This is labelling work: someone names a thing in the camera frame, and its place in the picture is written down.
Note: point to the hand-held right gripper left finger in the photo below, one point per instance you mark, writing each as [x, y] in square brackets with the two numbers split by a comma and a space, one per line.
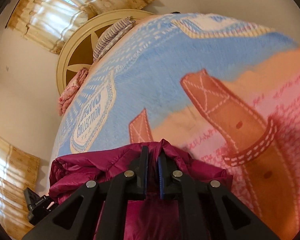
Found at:
[146, 172]

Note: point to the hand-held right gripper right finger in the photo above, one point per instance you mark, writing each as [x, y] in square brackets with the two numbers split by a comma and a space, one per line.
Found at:
[160, 177]

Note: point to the magenta down jacket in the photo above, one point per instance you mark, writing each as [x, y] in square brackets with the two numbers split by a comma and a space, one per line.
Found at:
[115, 160]

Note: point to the narrow beige floral curtain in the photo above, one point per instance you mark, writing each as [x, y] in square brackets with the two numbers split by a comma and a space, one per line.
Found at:
[10, 175]

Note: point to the pink and blue printed blanket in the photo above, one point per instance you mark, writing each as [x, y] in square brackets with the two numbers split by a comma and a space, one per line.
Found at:
[165, 80]

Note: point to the pink floral folded blanket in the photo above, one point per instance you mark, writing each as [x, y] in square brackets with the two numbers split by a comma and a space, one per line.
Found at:
[70, 92]

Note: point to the cream wooden headboard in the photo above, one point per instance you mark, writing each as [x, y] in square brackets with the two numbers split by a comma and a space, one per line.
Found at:
[72, 55]

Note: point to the striped pillow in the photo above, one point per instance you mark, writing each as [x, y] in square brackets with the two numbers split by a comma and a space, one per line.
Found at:
[110, 37]

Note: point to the wide beige floral curtain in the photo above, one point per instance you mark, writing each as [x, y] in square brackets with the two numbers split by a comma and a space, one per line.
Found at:
[52, 12]

